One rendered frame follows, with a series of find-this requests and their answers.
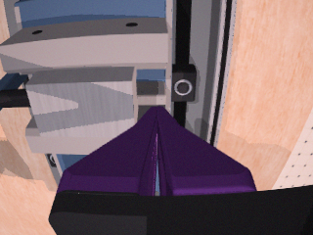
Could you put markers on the grey metal block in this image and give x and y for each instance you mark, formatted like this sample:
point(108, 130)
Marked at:
point(93, 102)

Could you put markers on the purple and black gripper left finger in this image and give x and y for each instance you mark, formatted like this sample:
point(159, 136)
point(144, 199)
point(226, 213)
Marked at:
point(128, 163)

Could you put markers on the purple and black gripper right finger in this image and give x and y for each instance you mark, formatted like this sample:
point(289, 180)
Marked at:
point(188, 165)

